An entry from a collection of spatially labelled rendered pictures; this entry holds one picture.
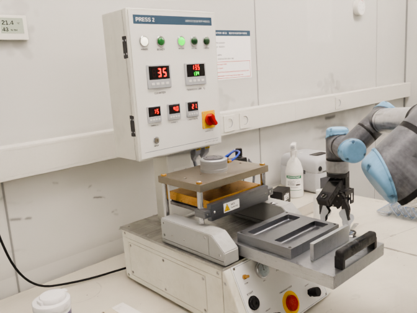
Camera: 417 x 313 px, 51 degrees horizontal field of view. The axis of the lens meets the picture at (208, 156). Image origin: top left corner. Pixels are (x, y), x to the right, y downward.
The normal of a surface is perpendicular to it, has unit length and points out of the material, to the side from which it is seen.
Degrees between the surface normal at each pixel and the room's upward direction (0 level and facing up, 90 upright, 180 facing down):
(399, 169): 77
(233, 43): 90
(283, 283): 65
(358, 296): 0
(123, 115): 90
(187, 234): 90
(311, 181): 91
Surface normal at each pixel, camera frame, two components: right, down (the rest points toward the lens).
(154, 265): -0.73, 0.18
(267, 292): 0.59, -0.32
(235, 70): 0.69, 0.10
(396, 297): -0.06, -0.98
